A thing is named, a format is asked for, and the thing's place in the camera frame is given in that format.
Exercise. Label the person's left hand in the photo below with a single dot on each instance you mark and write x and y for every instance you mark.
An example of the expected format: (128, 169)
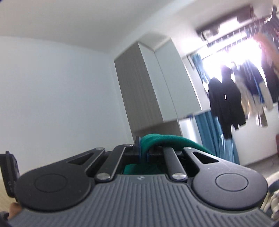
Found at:
(14, 209)

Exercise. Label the blue white hanging clothes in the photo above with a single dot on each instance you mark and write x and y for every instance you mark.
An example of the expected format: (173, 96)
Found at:
(254, 92)

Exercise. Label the black hanging jacket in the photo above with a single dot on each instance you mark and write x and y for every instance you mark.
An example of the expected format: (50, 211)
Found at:
(226, 102)

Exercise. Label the tall grey wardrobe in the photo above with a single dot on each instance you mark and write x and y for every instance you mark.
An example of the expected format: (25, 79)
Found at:
(156, 90)

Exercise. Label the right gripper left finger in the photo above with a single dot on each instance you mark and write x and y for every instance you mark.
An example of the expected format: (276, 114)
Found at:
(133, 154)

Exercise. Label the green zip hoodie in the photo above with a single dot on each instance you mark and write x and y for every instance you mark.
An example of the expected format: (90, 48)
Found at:
(153, 140)

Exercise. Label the blue curtain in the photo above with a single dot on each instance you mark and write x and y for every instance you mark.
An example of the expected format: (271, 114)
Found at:
(213, 139)

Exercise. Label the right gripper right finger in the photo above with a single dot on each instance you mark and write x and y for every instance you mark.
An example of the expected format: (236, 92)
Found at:
(155, 155)

